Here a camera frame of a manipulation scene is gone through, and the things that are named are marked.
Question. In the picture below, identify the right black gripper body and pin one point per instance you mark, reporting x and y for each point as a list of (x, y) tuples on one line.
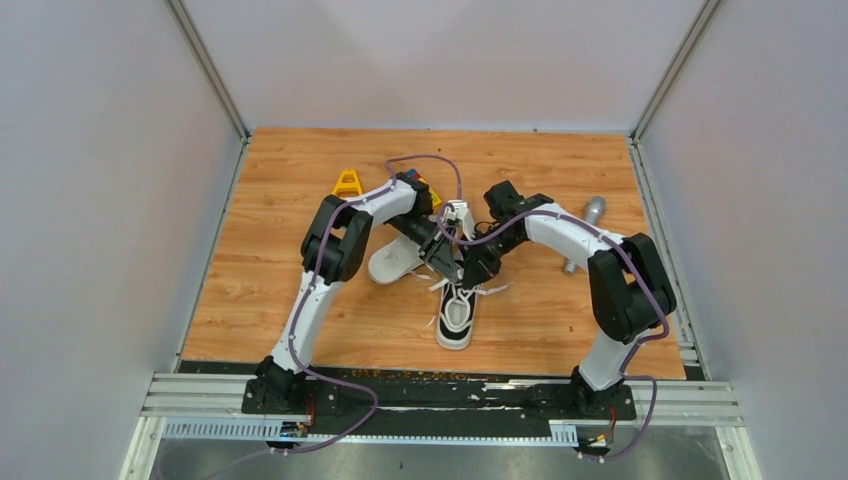
[(487, 256)]

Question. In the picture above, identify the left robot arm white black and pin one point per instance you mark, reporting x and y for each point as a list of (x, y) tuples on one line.
[(333, 251)]

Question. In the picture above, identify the colourful toy block stack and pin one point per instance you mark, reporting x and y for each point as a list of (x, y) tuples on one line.
[(435, 200)]

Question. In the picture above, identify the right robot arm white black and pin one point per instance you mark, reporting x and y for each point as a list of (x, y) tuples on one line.
[(631, 294)]

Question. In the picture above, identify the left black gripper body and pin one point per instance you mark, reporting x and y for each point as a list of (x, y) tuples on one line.
[(431, 239)]

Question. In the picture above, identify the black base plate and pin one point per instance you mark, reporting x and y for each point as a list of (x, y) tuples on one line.
[(431, 404)]

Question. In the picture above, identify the yellow triangle toy block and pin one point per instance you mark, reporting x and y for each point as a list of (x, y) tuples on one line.
[(348, 184)]

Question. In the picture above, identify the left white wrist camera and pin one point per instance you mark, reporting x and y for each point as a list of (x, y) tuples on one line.
[(457, 214)]

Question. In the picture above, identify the aluminium frame rail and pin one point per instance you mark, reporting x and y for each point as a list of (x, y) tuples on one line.
[(195, 395)]

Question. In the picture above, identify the white shoe upside down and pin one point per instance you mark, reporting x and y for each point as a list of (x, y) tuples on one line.
[(394, 260)]

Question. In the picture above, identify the black white sneaker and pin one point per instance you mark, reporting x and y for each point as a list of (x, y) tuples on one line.
[(456, 314)]

